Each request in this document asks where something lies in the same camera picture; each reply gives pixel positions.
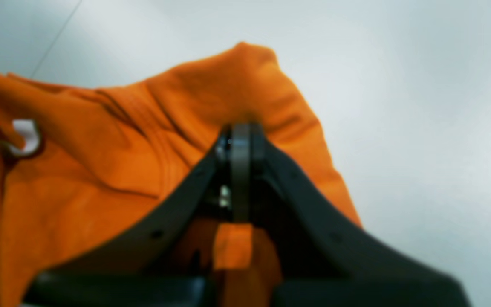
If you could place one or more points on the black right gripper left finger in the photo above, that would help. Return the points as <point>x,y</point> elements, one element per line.
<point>120,273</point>

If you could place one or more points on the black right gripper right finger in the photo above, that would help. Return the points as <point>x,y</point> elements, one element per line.
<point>326,260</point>

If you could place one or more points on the orange t-shirt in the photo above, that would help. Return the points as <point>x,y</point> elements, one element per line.
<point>78,166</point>

